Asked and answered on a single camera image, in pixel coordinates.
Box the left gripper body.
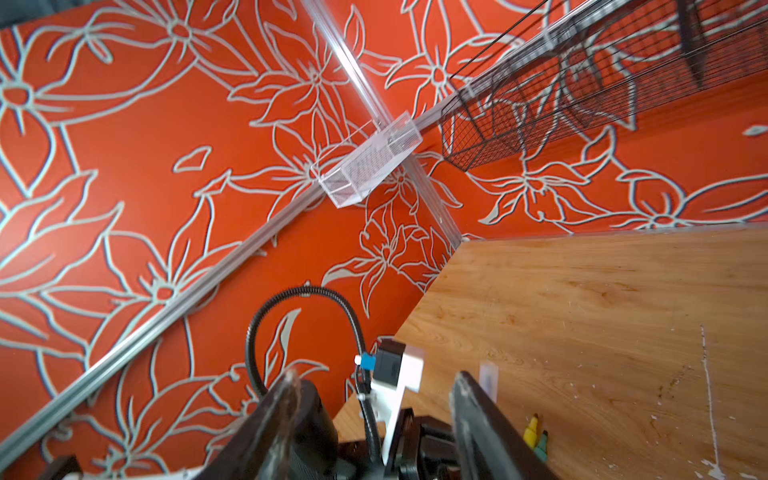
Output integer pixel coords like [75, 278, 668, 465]
[335, 408, 461, 480]

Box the white wire basket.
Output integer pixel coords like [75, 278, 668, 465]
[311, 112, 423, 209]

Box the black wire basket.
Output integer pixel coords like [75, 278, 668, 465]
[439, 1, 767, 171]

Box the clear pen cap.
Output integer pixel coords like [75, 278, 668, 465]
[479, 362, 500, 403]

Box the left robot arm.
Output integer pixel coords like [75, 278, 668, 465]
[171, 285, 460, 479]

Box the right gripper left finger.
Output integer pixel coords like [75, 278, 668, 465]
[196, 371, 300, 479]

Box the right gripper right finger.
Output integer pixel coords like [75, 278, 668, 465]
[450, 371, 557, 480]

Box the yellow pen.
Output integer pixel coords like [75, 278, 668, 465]
[523, 413, 540, 450]

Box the green pen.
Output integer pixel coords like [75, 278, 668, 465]
[533, 430, 549, 463]

